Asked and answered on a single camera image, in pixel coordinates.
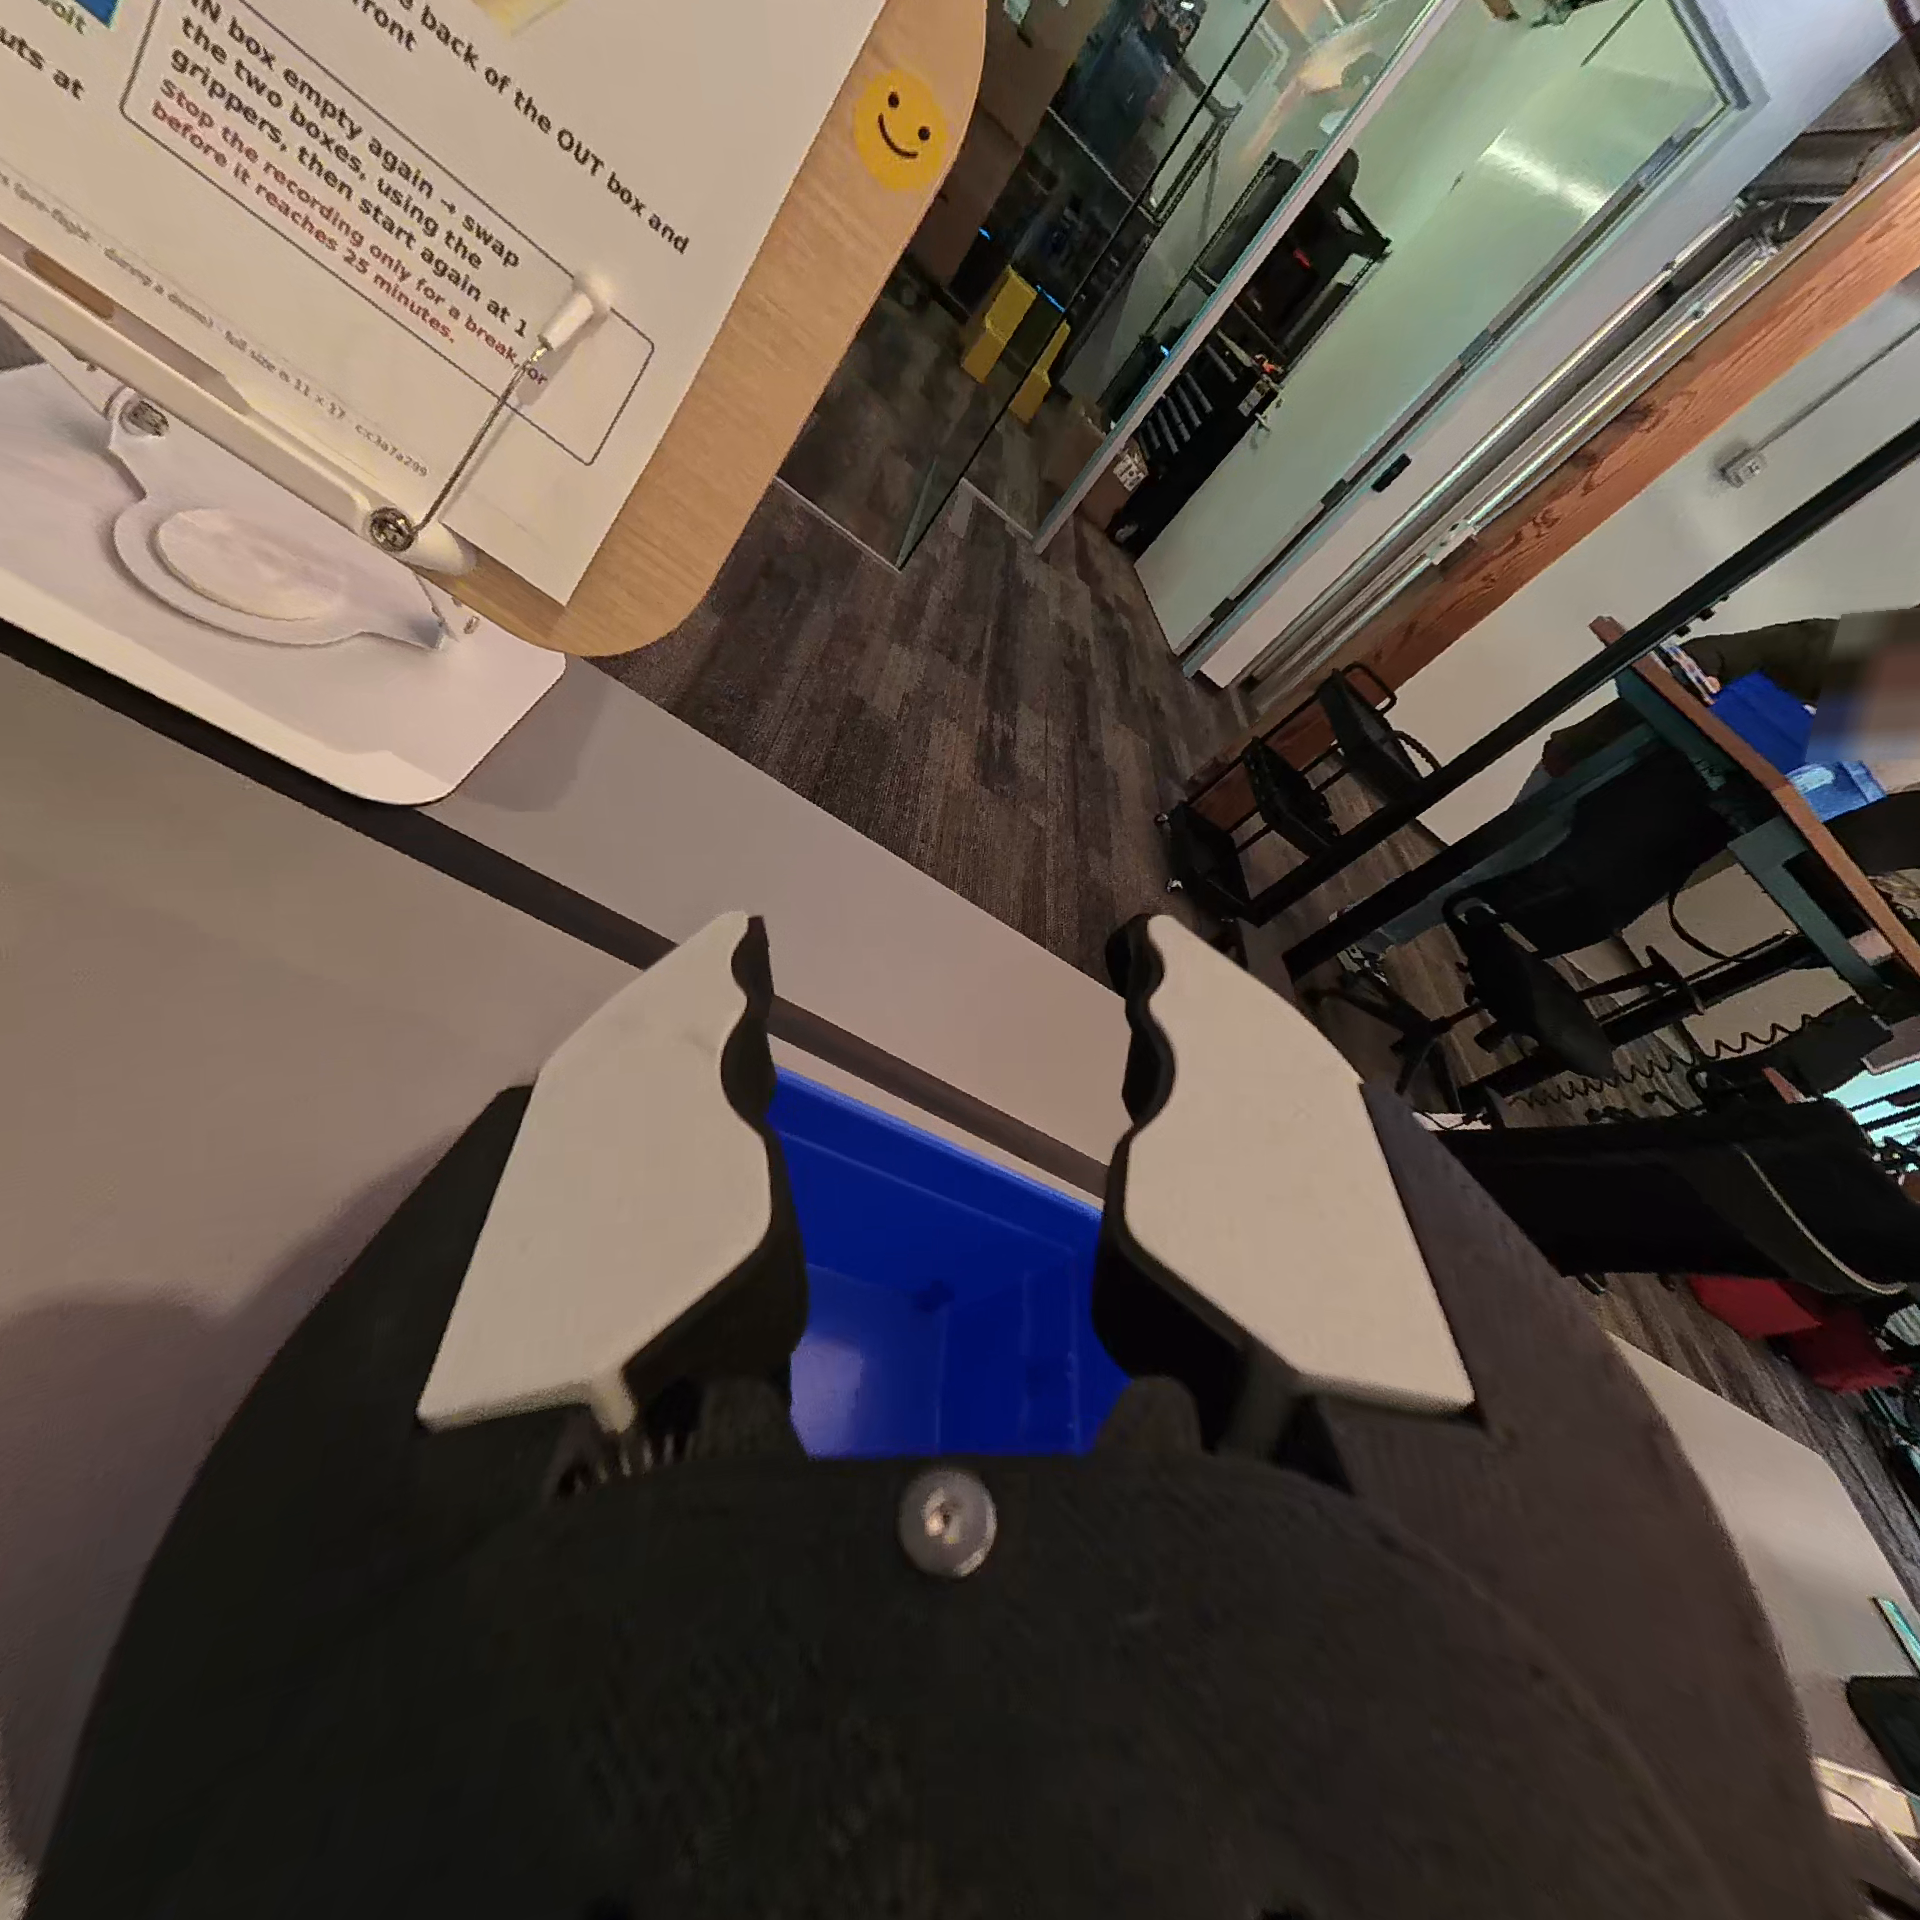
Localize red bag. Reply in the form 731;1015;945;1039
1689;1268;1920;1397

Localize blue plastic bin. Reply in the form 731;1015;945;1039
763;1064;1134;1458

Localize wooden beam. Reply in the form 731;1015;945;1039
1231;174;1920;722

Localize black stand pole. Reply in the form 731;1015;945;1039
1282;426;1920;977

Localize yellow smiley sticker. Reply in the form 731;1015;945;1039
853;68;951;193

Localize wooden top desk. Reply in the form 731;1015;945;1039
1591;615;1920;1051

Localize black coiled cable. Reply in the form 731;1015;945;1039
1498;1035;1728;1120

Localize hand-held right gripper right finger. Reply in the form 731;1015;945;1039
1089;911;1476;1464

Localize blue storage bin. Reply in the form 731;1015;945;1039
1712;673;1825;769

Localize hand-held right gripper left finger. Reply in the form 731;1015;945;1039
417;908;813;1434

